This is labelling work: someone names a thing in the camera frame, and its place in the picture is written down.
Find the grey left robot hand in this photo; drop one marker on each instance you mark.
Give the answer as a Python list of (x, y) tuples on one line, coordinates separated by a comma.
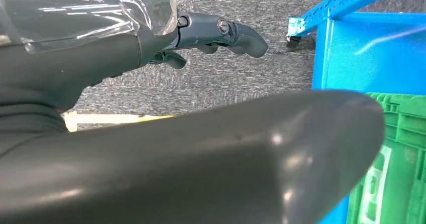
[(83, 59)]

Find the blue metal shelf rack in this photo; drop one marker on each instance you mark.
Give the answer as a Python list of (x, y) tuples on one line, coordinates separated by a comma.
[(366, 49)]

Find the yellow tape square outline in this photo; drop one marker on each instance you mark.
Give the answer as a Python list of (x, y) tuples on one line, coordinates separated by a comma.
[(100, 118)]

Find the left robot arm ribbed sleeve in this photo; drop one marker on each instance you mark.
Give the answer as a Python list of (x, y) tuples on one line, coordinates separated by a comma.
[(26, 126)]

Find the black caster wheel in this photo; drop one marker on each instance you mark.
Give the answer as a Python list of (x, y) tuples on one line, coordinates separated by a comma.
[(293, 41)]

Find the green plastic crate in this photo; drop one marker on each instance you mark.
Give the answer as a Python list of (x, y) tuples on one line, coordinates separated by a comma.
[(406, 132)]

